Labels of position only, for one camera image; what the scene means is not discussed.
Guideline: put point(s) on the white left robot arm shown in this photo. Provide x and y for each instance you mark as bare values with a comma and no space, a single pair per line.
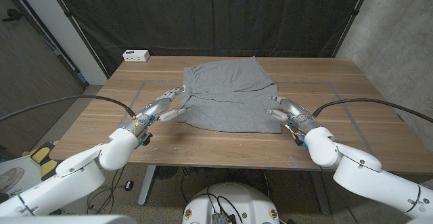
67,180

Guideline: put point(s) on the grey sneaker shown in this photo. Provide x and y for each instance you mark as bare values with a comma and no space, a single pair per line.
11,178

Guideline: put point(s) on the dark metal door rail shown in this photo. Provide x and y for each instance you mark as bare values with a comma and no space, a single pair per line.
59,53

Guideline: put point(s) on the yellow and black tool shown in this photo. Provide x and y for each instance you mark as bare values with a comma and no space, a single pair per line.
40,154

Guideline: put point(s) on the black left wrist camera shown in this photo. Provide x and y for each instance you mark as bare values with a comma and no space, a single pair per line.
146,139

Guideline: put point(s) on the black backdrop stand pole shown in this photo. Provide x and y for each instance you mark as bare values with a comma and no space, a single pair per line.
72,21
353,12

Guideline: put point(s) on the white power strip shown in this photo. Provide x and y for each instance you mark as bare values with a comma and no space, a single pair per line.
135,55

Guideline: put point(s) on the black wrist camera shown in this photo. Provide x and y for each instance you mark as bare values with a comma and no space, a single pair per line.
146,139
298,141

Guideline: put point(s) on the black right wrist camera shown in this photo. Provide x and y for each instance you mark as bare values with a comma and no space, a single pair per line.
298,141

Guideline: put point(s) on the white table leg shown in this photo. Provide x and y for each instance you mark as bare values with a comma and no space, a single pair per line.
147,186

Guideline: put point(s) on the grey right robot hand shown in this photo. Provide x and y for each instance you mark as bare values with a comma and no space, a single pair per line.
296,112

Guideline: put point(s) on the grey fabric shorts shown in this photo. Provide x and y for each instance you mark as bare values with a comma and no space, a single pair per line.
230,92

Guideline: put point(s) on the grey electronics box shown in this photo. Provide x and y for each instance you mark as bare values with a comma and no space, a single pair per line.
221,218

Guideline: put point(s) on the black backdrop curtain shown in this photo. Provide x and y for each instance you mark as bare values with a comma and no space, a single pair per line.
209,14

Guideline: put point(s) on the white robot torso dome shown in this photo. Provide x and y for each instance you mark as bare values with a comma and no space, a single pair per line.
243,200

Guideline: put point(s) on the black round fan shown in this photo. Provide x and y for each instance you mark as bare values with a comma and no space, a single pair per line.
166,172

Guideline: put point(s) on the grey table leg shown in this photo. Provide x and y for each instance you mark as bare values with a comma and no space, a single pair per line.
321,197

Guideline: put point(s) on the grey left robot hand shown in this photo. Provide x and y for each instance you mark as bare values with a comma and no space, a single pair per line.
152,110

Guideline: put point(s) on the black power adapter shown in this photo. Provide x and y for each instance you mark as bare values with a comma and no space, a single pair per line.
129,185

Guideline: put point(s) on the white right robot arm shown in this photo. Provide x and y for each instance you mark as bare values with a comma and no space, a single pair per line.
365,176

